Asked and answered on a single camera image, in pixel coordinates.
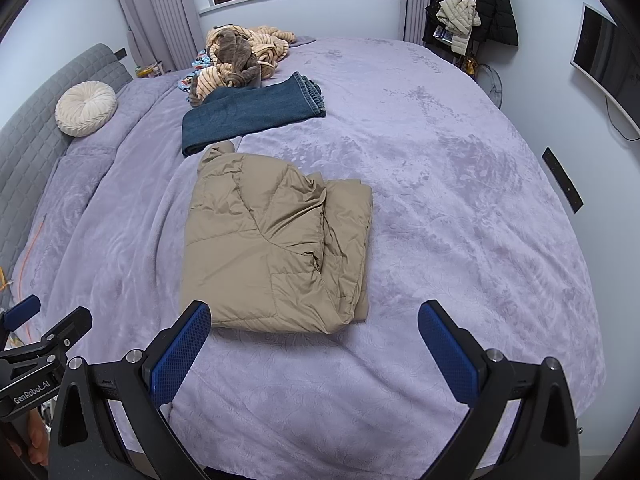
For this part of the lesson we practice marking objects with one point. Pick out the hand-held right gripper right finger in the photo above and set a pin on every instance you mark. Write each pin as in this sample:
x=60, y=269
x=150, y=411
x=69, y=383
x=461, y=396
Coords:
x=450, y=355

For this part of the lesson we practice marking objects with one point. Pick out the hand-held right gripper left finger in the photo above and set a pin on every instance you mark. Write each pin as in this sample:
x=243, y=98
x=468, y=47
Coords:
x=180, y=355

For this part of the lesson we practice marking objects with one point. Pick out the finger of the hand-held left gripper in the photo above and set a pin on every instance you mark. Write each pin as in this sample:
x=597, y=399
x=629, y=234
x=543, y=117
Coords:
x=67, y=335
x=22, y=312

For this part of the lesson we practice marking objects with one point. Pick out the beige puffer jacket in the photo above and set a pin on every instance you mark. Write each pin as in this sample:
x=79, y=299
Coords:
x=260, y=250

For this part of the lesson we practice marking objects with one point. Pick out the person's left hand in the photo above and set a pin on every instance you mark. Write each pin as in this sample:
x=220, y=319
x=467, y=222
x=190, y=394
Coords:
x=36, y=440

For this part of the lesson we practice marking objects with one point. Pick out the grey quilted headboard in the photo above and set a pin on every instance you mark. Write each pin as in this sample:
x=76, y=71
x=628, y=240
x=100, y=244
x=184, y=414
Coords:
x=30, y=150

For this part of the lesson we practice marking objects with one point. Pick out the round cream pillow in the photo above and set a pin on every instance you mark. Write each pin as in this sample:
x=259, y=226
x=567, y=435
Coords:
x=86, y=109

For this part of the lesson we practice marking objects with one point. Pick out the blue denim jeans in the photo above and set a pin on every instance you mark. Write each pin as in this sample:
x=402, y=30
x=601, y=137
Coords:
x=250, y=110

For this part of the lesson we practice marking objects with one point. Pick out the white standing fan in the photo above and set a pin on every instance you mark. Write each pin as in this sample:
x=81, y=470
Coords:
x=489, y=85

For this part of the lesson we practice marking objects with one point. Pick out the bedside small clutter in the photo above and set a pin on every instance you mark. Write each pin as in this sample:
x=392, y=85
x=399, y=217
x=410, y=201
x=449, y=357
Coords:
x=149, y=70

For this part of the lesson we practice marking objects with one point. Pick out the colourful printed cloth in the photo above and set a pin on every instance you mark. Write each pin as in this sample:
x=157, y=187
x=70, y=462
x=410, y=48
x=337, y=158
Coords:
x=186, y=81

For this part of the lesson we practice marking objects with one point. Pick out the tan striped plush blanket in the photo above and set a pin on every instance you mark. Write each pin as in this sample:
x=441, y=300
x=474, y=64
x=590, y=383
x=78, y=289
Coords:
x=220, y=80

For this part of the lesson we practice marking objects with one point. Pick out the brown plush garment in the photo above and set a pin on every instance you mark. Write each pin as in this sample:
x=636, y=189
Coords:
x=235, y=50

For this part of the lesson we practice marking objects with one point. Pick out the grey pleated curtain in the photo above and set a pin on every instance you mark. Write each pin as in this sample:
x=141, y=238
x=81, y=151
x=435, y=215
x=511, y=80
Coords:
x=160, y=10
x=419, y=0

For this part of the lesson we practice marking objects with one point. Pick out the beige hanging puffer vest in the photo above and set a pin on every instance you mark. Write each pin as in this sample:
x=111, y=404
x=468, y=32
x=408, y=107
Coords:
x=457, y=22

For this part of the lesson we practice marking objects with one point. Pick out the small grey cloth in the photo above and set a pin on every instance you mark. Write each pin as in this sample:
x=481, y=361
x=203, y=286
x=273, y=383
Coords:
x=305, y=40

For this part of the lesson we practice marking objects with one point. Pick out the black hanging coat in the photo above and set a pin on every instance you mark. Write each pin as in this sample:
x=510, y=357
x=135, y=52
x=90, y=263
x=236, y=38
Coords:
x=492, y=5

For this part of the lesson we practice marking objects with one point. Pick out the black wall strip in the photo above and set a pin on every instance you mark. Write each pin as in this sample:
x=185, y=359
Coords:
x=562, y=180

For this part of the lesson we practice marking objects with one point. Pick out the wall mounted television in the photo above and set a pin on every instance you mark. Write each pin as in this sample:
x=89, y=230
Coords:
x=605, y=55

